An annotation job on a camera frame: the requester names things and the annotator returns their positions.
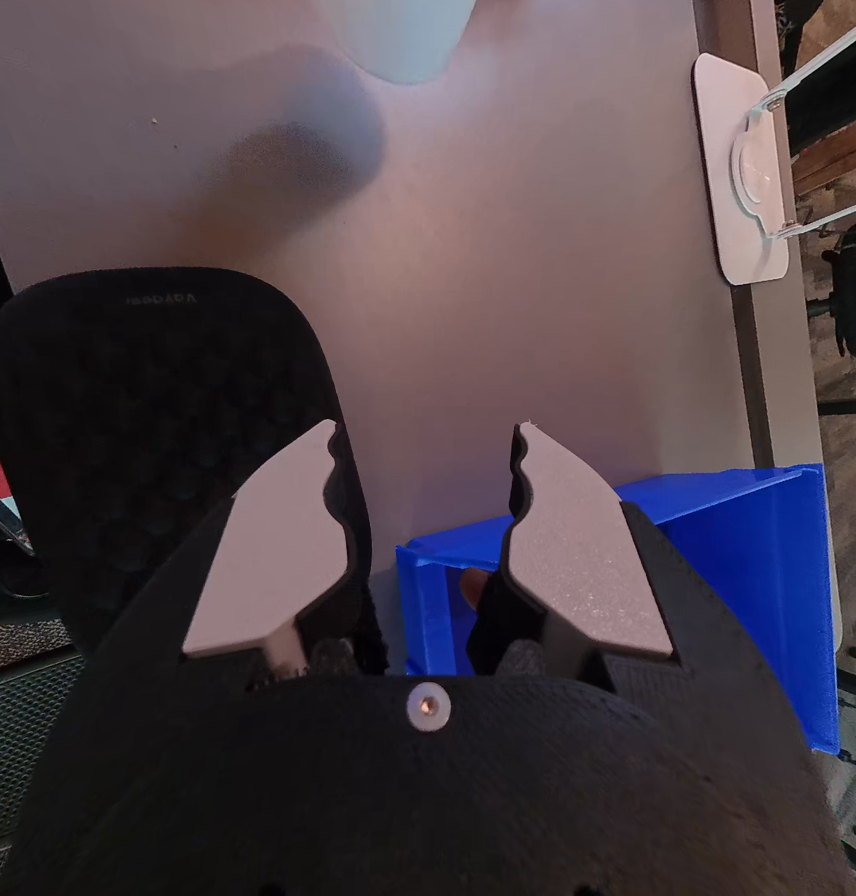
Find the wooden instruction board stand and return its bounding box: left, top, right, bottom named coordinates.
left=692, top=10, right=856, bottom=287

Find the blue plastic bin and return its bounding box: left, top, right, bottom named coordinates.
left=396, top=463, right=840, bottom=756

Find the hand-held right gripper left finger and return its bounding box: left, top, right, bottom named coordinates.
left=181, top=419, right=353, bottom=673

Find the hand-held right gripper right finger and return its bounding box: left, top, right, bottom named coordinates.
left=500, top=422, right=674, bottom=673

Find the black mesh chair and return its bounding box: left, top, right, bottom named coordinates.
left=0, top=268, right=374, bottom=657

